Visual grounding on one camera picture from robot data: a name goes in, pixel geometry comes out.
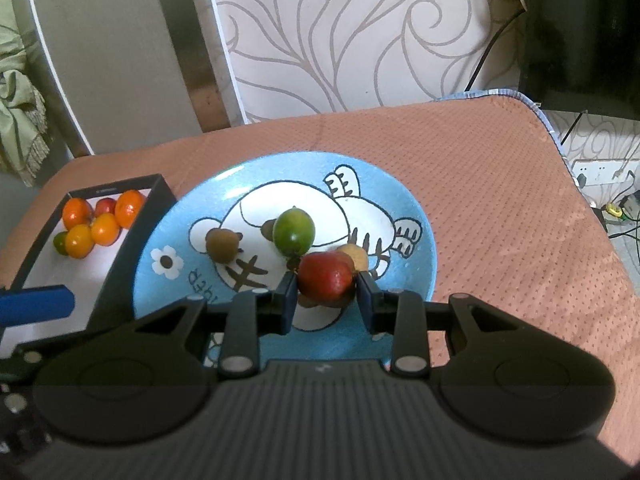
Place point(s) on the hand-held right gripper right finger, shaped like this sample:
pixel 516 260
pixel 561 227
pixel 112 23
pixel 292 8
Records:
pixel 364 306

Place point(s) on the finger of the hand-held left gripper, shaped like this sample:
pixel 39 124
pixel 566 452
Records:
pixel 37 306
pixel 17 410

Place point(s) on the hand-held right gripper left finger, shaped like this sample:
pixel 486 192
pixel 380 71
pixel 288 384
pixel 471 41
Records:
pixel 289 310

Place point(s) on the small red plum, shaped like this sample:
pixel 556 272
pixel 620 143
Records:
pixel 105 205
pixel 325 280

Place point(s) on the brown longan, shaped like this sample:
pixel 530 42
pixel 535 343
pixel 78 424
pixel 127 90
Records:
pixel 358 258
pixel 223 244

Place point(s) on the black box with white inside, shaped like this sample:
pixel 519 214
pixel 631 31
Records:
pixel 90 280

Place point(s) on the small green fruit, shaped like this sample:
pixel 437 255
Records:
pixel 294 230
pixel 59 243

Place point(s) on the small orange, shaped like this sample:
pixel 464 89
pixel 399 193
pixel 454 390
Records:
pixel 129 207
pixel 79 241
pixel 105 229
pixel 76 212

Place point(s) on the blue cartoon tiger plate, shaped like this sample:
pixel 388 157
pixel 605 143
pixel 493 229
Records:
pixel 225 185

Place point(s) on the green curtain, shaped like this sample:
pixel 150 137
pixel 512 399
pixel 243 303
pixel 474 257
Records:
pixel 17 110

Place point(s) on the grey power plug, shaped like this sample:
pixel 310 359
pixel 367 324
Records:
pixel 582 179

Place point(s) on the black television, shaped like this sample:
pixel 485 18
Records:
pixel 580 35

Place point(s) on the white wall socket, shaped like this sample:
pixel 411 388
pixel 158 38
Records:
pixel 600 170

